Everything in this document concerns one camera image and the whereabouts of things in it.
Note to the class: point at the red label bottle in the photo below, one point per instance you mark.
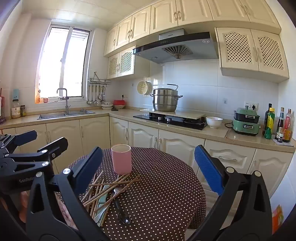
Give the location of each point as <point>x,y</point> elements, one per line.
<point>288,127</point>

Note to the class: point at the bunch of wooden chopsticks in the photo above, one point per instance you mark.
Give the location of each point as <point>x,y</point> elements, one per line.
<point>119,182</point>

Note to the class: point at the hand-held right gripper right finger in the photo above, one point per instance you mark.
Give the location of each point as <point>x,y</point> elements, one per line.
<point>208,169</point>

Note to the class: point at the red container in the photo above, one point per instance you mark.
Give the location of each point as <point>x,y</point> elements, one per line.
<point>119,102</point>

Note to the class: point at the dark red object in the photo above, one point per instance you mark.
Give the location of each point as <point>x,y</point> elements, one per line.
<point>1,102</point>

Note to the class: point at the stainless double sink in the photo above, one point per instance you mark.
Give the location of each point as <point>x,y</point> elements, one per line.
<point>57,115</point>

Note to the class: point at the grey range hood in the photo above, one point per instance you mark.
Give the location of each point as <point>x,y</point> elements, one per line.
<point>161,49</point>

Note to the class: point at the white double wall outlet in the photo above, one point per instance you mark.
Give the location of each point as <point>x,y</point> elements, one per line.
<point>248,104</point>

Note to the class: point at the small dark jar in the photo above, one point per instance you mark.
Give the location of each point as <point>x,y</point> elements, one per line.
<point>22,111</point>

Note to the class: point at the row of cream upper cabinets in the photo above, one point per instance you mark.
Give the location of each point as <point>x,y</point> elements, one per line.
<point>161,16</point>

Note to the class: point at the dark sauce bottle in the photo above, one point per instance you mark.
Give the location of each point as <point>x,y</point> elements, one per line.
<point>280,122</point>

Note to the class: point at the dark glass oil bottle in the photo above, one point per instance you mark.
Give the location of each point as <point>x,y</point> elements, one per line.
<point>266,118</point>

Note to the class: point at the white bowl under red container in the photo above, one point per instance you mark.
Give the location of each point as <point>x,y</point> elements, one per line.
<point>119,107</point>

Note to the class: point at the small dark bottle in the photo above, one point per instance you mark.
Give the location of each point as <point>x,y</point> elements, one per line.
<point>279,138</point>

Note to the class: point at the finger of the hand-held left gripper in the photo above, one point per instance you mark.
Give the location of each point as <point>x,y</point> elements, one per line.
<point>25,137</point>
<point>55,147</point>

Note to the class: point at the orange bottle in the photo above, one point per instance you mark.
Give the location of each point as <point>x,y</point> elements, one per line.
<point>38,97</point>

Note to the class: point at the orange printed bag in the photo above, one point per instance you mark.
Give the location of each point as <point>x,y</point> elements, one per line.
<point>277,217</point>

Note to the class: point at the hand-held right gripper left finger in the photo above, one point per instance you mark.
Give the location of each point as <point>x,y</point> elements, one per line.
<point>89,169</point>

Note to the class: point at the brown polka-dot tablecloth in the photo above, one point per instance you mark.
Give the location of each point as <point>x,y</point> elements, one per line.
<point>161,197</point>

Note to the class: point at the steel faucet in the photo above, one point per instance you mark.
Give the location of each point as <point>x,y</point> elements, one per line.
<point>67,102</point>

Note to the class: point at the row of cream base cabinets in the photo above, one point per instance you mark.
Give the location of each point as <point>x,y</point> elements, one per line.
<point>138,136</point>

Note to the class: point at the stacked white bowls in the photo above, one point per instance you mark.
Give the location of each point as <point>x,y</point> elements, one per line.
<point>106,106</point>

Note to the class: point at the beige board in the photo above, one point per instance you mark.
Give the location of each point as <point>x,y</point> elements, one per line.
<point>189,114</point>

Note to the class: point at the white tray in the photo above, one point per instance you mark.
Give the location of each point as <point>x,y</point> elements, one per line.
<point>288,144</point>

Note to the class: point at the pink cup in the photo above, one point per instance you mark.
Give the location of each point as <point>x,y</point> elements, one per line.
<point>121,162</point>

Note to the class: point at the white ceramic bowl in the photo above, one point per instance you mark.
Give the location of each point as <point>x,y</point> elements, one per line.
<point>214,121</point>

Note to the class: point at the pink patterned cloth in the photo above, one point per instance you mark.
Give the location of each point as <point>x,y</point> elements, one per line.
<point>67,215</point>

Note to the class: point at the sliding window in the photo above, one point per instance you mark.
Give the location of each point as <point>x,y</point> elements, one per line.
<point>57,64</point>

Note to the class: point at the person's left forearm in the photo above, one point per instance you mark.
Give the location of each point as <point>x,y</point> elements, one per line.
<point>23,206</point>

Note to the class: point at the pair of dark chopsticks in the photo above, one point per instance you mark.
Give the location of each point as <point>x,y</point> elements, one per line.
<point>227,133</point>

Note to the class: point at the metal wall rack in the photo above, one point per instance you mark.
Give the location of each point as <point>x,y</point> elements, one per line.
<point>99,81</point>

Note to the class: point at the cream lattice-door cabinet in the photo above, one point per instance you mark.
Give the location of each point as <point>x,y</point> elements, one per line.
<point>238,48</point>
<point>126,61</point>

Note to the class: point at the cream perforated steamer plate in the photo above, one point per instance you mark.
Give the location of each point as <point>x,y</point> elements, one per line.
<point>143,88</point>

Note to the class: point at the green and yellow bottle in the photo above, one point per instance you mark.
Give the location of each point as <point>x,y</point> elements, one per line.
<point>269,125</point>

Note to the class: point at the black glass cooktop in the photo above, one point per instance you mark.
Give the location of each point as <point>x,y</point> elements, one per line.
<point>148,117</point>

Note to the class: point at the green electric cooker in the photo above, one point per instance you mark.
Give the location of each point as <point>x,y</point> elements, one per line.
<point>245,126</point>

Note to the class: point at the row of hanging kitchen utensils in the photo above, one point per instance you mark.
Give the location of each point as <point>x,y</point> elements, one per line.
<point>95,102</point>

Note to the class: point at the stainless steamer pot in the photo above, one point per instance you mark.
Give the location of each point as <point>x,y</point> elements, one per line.
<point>165,102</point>

